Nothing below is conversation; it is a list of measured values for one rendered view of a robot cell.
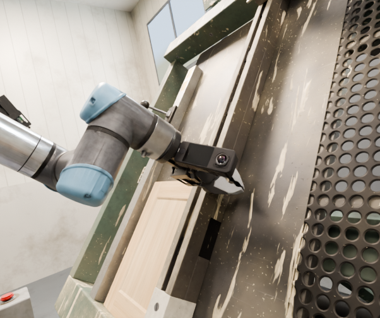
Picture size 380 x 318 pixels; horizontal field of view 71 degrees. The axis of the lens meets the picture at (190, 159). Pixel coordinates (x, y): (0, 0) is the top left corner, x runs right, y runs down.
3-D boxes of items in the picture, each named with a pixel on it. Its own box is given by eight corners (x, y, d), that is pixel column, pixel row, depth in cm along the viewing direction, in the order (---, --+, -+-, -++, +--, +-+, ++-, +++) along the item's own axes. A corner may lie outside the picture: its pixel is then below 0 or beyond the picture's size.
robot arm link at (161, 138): (163, 110, 47) (144, 150, 44) (183, 123, 49) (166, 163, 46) (144, 119, 53) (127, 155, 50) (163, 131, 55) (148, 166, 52)
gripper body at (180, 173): (201, 158, 62) (159, 132, 56) (226, 154, 55) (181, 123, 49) (190, 188, 59) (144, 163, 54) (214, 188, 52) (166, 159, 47)
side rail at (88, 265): (94, 281, 110) (69, 274, 105) (185, 76, 148) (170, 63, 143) (98, 285, 105) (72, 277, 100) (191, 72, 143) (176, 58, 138)
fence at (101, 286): (100, 297, 87) (89, 294, 85) (195, 74, 120) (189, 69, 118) (105, 303, 83) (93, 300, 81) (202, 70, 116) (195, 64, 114)
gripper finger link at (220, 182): (228, 190, 63) (200, 173, 59) (247, 190, 58) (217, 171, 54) (225, 202, 62) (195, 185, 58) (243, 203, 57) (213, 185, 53)
